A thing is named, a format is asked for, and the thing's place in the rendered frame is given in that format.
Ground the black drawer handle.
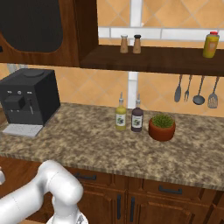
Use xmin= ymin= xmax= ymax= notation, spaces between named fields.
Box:
xmin=73 ymin=172 xmax=98 ymax=181
xmin=157 ymin=185 xmax=184 ymax=196

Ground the hanging grey fork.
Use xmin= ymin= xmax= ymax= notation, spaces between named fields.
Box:
xmin=184 ymin=74 xmax=193 ymax=103

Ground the dark vinegar bottle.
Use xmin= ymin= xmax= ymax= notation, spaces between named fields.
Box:
xmin=130 ymin=93 xmax=144 ymax=133

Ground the dark wooden shelf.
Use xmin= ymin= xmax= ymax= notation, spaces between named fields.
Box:
xmin=79 ymin=44 xmax=224 ymax=78

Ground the black cupboard door handle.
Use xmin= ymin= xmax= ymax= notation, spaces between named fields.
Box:
xmin=116 ymin=193 xmax=123 ymax=221
xmin=129 ymin=196 xmax=137 ymax=223

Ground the wooden drawer front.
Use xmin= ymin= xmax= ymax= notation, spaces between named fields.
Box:
xmin=64 ymin=166 xmax=128 ymax=191
xmin=142 ymin=178 xmax=224 ymax=207

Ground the potted green plant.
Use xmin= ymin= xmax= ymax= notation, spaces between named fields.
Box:
xmin=148 ymin=113 xmax=177 ymax=143

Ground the pepper shaker with black cap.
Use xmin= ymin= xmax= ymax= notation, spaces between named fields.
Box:
xmin=132 ymin=34 xmax=143 ymax=54

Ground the black coffee machine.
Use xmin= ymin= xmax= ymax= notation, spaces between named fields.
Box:
xmin=0 ymin=67 xmax=61 ymax=138

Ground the hanging grey spoon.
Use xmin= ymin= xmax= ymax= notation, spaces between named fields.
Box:
xmin=173 ymin=74 xmax=184 ymax=103

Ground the yellow oil bottle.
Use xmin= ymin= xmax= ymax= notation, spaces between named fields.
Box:
xmin=115 ymin=92 xmax=128 ymax=132

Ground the wooden base cupboard door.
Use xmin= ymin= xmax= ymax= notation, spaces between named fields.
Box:
xmin=76 ymin=184 xmax=128 ymax=224
xmin=127 ymin=192 xmax=211 ymax=224

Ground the hanging grey slotted spatula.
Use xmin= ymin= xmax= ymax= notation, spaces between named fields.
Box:
xmin=206 ymin=75 xmax=221 ymax=109

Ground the wooden wall cupboard door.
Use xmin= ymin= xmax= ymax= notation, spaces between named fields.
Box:
xmin=0 ymin=0 xmax=81 ymax=68

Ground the yellow mustard bottle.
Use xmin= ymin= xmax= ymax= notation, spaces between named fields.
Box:
xmin=202 ymin=31 xmax=221 ymax=59

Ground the salt shaker with white cap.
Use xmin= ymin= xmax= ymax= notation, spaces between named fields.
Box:
xmin=119 ymin=33 xmax=130 ymax=54

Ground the hanging grey ladle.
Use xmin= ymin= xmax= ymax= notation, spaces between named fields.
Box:
xmin=192 ymin=75 xmax=206 ymax=106

